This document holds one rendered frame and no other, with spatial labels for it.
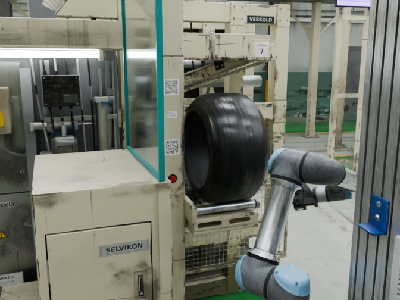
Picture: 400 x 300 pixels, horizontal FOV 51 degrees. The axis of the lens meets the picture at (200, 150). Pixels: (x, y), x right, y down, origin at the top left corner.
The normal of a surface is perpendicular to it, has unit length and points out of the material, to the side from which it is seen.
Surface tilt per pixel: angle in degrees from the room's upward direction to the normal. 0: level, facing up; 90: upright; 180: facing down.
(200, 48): 90
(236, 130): 62
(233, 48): 90
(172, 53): 90
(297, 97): 90
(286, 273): 8
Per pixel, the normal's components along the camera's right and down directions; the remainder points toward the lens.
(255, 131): 0.31, -0.27
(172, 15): 0.34, 0.19
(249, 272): -0.59, -0.34
